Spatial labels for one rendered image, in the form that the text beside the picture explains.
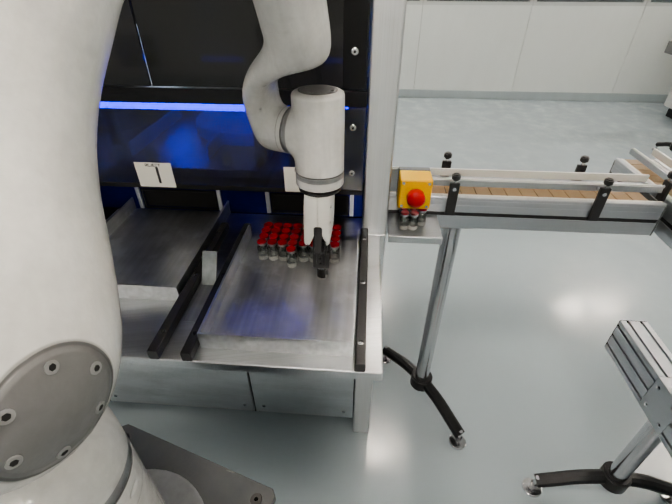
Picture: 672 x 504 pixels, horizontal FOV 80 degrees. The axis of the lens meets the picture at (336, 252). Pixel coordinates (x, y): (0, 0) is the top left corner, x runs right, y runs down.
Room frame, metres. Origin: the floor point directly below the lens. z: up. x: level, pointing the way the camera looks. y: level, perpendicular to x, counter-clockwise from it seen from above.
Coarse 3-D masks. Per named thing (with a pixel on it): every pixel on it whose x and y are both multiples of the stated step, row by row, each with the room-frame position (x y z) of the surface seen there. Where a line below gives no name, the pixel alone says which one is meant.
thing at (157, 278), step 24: (120, 216) 0.85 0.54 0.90; (144, 216) 0.88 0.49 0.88; (168, 216) 0.88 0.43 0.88; (192, 216) 0.88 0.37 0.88; (216, 216) 0.88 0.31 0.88; (120, 240) 0.77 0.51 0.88; (144, 240) 0.77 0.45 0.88; (168, 240) 0.77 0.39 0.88; (192, 240) 0.77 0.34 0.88; (120, 264) 0.68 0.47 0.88; (144, 264) 0.68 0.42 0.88; (168, 264) 0.68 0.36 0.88; (192, 264) 0.65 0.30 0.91; (120, 288) 0.58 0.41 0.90; (144, 288) 0.57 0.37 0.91; (168, 288) 0.57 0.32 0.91
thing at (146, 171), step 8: (136, 168) 0.84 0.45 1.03; (144, 168) 0.84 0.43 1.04; (152, 168) 0.84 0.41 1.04; (160, 168) 0.84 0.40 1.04; (168, 168) 0.83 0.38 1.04; (144, 176) 0.84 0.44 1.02; (152, 176) 0.84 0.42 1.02; (160, 176) 0.84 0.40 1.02; (168, 176) 0.83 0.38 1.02; (144, 184) 0.84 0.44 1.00; (152, 184) 0.84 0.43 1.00; (160, 184) 0.84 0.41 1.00; (168, 184) 0.84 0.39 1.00
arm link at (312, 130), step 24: (312, 96) 0.61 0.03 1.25; (336, 96) 0.61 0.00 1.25; (288, 120) 0.63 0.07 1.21; (312, 120) 0.60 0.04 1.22; (336, 120) 0.61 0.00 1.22; (288, 144) 0.62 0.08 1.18; (312, 144) 0.60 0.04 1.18; (336, 144) 0.61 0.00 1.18; (312, 168) 0.60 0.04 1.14; (336, 168) 0.61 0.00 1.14
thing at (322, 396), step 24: (120, 384) 0.87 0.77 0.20; (144, 384) 0.86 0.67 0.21; (168, 384) 0.85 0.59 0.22; (192, 384) 0.85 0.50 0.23; (216, 384) 0.84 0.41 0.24; (240, 384) 0.83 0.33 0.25; (264, 384) 0.83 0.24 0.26; (288, 384) 0.82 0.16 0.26; (312, 384) 0.81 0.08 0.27; (336, 384) 0.81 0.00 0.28; (240, 408) 0.83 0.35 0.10; (264, 408) 0.83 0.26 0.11; (288, 408) 0.82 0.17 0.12; (312, 408) 0.81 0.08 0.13; (336, 408) 0.81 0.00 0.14
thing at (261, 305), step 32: (256, 256) 0.71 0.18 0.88; (352, 256) 0.71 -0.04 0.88; (224, 288) 0.58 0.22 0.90; (256, 288) 0.60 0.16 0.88; (288, 288) 0.60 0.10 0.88; (320, 288) 0.60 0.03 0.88; (352, 288) 0.60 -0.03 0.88; (224, 320) 0.52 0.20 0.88; (256, 320) 0.52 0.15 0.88; (288, 320) 0.52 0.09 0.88; (320, 320) 0.52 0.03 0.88; (352, 320) 0.48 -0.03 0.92; (288, 352) 0.44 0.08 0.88; (320, 352) 0.44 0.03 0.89; (352, 352) 0.43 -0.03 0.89
